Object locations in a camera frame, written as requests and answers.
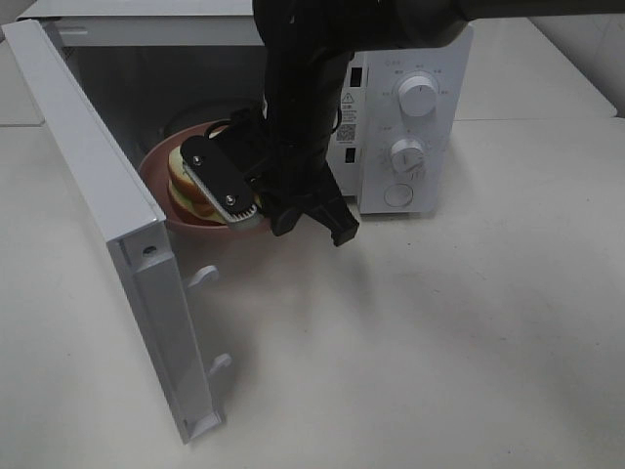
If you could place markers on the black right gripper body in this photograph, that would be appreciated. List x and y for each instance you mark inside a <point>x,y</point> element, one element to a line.
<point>276,170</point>

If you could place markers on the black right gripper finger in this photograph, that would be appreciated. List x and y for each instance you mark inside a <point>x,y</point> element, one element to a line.
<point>220,182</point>
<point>322,200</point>

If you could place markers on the round white door button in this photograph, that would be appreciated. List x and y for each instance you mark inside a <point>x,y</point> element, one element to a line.
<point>398,195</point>

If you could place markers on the pink plate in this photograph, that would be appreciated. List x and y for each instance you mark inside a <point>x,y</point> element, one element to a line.
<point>153,171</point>

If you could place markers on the white microwave door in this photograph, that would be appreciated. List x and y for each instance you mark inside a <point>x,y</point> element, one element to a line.
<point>131,223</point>

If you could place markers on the white bread sandwich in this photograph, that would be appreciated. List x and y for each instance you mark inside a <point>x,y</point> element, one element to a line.
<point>186,198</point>

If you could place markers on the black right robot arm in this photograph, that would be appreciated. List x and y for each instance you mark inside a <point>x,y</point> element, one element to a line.
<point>310,44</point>

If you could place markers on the glass microwave turntable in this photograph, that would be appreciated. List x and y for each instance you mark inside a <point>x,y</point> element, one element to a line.
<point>203,111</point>

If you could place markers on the upper white power knob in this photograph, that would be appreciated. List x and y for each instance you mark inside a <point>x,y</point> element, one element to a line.
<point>417,94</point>

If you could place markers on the white microwave oven body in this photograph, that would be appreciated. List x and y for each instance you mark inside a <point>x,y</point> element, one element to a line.
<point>153,68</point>

